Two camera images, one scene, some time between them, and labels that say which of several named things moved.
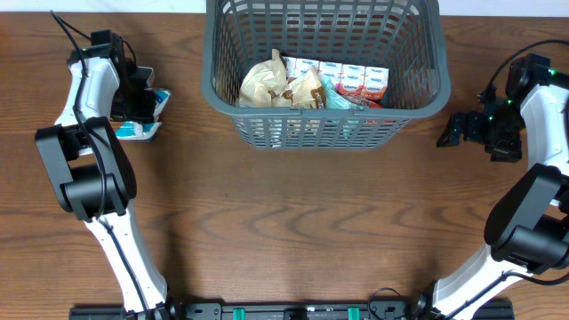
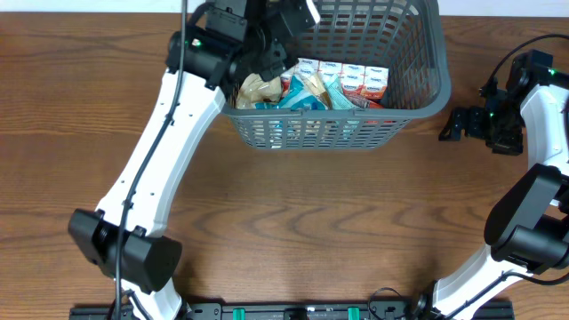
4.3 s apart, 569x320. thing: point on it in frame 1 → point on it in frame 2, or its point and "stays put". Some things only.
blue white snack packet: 145,131 → 295,99
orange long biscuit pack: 365,103 stays put
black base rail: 274,311 stays put
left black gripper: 143,112 → 269,59
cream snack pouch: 262,80 stays put
